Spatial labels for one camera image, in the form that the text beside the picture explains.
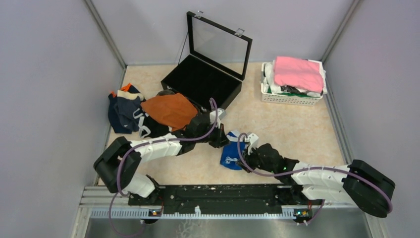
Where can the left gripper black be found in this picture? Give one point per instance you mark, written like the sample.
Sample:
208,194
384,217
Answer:
221,140

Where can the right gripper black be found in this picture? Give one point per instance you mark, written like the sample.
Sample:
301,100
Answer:
247,157

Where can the royal blue underwear white trim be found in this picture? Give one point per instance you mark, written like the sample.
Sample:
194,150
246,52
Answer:
230,154

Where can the orange underwear cream waistband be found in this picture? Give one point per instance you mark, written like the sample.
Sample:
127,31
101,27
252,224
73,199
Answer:
175,111

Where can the black underwear white trim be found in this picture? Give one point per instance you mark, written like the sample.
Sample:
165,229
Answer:
149,127

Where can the olive grey underwear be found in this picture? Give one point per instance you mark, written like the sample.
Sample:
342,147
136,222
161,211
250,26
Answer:
165,92

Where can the black display case glass lid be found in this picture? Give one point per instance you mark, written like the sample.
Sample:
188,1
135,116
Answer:
215,66

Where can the dark blue underwear cream waistband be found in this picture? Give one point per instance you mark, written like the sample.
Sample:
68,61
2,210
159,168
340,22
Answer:
128,108

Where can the navy underwear orange waistband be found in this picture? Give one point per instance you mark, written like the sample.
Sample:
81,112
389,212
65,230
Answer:
112,114

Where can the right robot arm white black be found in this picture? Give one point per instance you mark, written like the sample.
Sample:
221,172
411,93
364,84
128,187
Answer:
357,183

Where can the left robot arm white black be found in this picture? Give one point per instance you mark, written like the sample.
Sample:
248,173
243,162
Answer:
118,164

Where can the white plastic basket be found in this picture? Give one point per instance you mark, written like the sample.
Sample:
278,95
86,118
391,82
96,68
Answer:
304,98

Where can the white cloths in basket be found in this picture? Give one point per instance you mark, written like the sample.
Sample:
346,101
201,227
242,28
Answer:
293,76

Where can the pink folded cloth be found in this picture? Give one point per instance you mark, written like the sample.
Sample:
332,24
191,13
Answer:
299,73

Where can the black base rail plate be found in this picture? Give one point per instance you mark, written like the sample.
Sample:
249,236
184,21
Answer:
224,199

